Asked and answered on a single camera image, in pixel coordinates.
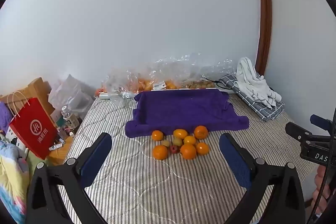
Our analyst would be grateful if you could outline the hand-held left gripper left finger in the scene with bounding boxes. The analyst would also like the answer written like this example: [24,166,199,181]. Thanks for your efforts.
[25,132,113,224]

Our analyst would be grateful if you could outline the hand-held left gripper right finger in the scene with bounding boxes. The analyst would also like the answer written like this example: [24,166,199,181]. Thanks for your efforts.
[219,133,306,224]

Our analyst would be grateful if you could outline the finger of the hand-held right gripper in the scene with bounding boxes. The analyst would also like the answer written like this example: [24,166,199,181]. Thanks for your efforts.
[285,122,315,141]
[310,114,333,132]

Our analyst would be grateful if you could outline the purple towel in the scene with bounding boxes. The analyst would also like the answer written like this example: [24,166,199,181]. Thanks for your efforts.
[125,89,249,138]

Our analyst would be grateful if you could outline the person's right hand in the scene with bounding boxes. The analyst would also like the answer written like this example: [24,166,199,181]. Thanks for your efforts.
[313,165,332,215]

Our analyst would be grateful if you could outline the wooden nightstand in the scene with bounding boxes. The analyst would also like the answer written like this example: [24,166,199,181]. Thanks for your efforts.
[47,119,78,167]

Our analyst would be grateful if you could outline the grey plaid cloth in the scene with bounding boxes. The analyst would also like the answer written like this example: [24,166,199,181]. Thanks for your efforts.
[219,73,285,120]

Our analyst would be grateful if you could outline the clear water bottle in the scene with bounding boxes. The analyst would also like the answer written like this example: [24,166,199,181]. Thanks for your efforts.
[61,106,79,129]

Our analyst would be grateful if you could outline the striped bed quilt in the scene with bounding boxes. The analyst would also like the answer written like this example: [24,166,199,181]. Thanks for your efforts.
[56,88,319,224]

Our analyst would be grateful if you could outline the grey plastic bag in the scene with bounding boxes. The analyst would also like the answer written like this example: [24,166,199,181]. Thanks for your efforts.
[48,74,96,119]

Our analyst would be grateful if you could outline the red paper bag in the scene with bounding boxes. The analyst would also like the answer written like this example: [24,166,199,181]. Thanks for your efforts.
[6,91,59,160]

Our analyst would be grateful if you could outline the white towel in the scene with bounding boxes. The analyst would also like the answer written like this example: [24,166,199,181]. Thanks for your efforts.
[235,57,282,110]

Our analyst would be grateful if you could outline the clear plastic bag of oranges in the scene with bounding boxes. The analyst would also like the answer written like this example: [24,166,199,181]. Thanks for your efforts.
[102,55,202,107]

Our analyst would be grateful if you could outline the colourful blanket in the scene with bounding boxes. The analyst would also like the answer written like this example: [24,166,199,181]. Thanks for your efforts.
[0,132,32,223]

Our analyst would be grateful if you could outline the pile of bagged oranges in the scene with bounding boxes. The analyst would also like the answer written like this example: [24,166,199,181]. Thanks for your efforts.
[136,78,177,91]

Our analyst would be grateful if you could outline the purple cloth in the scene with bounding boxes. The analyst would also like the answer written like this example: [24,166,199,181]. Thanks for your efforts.
[0,102,13,133]

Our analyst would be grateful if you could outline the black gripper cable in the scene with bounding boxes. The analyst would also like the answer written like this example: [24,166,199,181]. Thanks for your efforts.
[308,106,336,224]

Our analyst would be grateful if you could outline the brown wooden door frame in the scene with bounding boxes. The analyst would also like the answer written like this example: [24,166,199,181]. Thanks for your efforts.
[251,0,272,75]

